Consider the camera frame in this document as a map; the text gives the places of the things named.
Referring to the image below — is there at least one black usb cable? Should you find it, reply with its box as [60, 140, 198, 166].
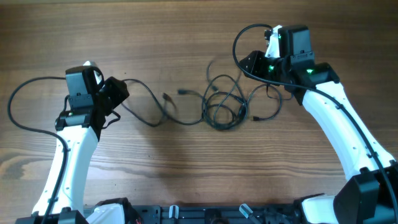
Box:
[177, 60, 249, 131]

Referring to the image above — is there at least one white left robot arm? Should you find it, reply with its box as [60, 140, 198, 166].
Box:
[16, 61, 135, 223]

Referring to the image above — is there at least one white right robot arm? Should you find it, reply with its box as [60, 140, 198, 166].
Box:
[236, 25, 397, 223]

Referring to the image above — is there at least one black left camera cable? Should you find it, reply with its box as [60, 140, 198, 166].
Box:
[7, 76, 70, 224]

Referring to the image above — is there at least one black camera cable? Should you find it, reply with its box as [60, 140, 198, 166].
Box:
[7, 76, 70, 224]
[232, 24, 398, 224]

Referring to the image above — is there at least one black right camera cable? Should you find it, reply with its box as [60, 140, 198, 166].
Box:
[232, 24, 398, 224]

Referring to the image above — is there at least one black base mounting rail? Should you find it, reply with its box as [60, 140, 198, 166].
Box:
[133, 204, 302, 224]

